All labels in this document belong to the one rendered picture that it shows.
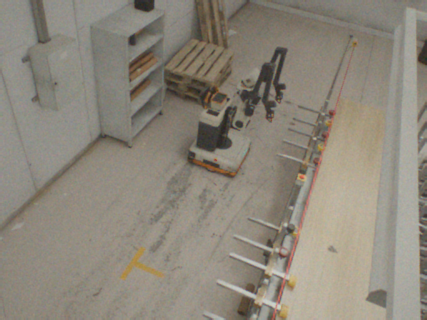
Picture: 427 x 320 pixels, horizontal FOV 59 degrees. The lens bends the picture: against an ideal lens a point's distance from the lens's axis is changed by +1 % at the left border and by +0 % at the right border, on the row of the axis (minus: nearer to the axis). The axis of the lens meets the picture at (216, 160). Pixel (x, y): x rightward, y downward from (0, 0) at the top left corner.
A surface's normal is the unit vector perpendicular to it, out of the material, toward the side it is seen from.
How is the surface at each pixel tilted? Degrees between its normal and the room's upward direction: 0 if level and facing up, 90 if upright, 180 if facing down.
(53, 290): 0
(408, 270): 0
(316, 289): 0
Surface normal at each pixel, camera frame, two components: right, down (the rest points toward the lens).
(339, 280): 0.12, -0.74
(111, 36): -0.37, 0.59
